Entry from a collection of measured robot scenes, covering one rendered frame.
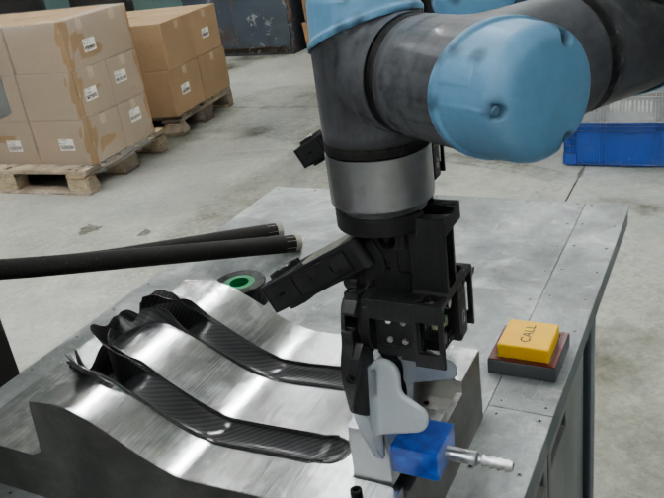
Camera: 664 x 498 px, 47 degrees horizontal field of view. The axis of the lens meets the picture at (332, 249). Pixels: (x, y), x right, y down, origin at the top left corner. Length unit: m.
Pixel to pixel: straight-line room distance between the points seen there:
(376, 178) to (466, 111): 0.12
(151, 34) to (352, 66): 4.76
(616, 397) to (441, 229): 1.78
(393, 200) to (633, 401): 1.80
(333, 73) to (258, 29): 7.27
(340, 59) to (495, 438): 0.49
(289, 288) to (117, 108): 4.12
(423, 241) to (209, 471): 0.31
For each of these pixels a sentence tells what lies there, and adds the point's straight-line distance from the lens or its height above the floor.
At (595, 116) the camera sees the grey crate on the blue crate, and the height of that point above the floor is 0.25.
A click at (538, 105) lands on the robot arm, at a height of 1.23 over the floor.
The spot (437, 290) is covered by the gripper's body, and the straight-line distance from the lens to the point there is 0.55.
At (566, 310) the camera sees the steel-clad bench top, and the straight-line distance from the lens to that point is 1.07.
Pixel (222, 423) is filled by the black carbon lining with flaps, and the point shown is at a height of 0.88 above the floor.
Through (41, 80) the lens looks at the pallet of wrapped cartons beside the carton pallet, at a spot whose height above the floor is 0.63.
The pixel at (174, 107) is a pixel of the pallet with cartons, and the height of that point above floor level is 0.21.
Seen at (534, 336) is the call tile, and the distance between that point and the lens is 0.95.
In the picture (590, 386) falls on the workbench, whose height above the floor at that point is 0.46.
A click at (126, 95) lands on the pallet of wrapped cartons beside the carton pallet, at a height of 0.43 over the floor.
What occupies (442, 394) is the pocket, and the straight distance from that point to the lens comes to 0.80.
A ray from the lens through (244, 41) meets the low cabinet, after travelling 7.87.
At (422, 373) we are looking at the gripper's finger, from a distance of 0.67.
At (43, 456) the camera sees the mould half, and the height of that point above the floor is 0.86.
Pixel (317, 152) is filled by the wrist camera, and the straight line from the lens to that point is 0.89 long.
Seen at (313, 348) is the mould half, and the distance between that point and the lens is 0.87.
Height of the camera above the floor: 1.34
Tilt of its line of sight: 24 degrees down
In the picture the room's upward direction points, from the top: 8 degrees counter-clockwise
